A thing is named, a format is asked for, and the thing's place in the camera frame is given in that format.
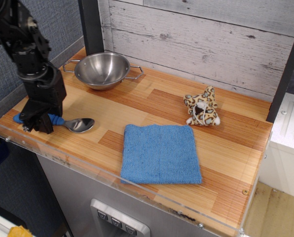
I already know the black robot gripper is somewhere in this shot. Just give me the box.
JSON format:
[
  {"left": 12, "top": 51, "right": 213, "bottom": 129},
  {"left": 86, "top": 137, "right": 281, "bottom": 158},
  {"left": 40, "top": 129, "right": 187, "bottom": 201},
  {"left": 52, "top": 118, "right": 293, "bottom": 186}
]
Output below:
[{"left": 18, "top": 64, "right": 66, "bottom": 134}]

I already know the blue handled metal spoon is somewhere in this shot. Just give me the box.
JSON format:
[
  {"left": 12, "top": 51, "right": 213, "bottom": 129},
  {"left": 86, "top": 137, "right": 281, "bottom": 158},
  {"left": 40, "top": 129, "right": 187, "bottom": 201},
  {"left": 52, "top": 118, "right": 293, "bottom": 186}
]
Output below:
[{"left": 13, "top": 114, "right": 95, "bottom": 133}]

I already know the leopard print plush toy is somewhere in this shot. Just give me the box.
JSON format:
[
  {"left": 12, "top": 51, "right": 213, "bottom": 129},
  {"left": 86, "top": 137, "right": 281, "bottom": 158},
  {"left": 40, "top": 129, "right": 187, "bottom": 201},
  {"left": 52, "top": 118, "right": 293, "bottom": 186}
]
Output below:
[{"left": 183, "top": 86, "right": 221, "bottom": 126}]

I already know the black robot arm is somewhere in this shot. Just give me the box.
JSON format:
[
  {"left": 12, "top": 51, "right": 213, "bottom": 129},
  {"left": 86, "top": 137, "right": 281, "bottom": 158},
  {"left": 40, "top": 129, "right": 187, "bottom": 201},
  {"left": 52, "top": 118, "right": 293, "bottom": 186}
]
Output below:
[{"left": 0, "top": 0, "right": 66, "bottom": 134}]

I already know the blue folded cloth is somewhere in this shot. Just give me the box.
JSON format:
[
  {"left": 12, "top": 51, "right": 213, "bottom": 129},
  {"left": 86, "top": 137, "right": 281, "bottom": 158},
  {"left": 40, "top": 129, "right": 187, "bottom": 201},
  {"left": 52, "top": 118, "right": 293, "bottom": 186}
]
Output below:
[{"left": 120, "top": 124, "right": 202, "bottom": 184}]

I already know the stainless steel bowl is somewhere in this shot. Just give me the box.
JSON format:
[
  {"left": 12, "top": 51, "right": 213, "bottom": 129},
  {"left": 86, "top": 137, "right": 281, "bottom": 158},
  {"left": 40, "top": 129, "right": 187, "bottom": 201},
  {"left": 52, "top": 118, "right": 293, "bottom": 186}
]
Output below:
[{"left": 63, "top": 52, "right": 144, "bottom": 91}]

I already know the clear acrylic table guard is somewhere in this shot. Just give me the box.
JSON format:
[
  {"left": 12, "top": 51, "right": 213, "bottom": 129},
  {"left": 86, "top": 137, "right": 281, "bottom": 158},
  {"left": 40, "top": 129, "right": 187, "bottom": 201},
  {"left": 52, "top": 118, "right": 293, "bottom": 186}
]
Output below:
[{"left": 0, "top": 36, "right": 273, "bottom": 237}]

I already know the yellow object bottom left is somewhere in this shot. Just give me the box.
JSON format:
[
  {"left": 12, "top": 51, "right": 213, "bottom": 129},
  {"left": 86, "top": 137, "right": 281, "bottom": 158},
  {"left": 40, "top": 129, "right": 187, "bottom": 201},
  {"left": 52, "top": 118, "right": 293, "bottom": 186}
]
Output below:
[{"left": 7, "top": 226, "right": 33, "bottom": 237}]

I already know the silver cabinet control panel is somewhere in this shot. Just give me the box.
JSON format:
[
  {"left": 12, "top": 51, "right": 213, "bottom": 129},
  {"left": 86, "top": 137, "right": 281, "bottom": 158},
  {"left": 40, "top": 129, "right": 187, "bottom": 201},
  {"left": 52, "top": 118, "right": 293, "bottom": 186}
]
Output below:
[{"left": 90, "top": 198, "right": 151, "bottom": 237}]

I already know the white side cabinet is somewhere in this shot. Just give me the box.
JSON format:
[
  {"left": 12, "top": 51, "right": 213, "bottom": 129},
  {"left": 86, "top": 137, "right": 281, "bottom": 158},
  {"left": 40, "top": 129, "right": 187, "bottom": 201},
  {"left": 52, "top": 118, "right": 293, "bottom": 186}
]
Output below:
[{"left": 259, "top": 93, "right": 294, "bottom": 196}]

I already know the black vertical post right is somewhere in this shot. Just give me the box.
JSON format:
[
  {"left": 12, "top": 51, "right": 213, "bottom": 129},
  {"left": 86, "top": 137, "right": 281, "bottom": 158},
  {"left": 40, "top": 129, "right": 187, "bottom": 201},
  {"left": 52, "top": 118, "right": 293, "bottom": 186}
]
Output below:
[{"left": 266, "top": 43, "right": 294, "bottom": 123}]

